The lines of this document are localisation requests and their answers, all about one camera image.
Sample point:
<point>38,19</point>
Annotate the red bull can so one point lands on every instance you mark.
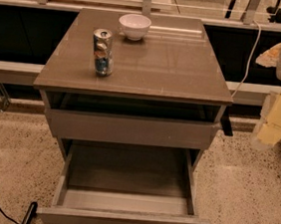
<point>103,57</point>

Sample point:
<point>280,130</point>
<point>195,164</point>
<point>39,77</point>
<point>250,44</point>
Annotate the grey top drawer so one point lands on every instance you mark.
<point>131,129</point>

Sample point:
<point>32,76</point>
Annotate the grey drawer cabinet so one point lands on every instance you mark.
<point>171,73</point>

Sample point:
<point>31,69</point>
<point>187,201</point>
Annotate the open grey middle drawer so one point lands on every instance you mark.
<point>112,183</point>

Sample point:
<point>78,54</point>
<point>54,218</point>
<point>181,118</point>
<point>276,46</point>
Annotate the white ceramic bowl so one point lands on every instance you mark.
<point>134,26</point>

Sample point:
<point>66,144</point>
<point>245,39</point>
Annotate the black floor plug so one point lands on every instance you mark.
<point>31,213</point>

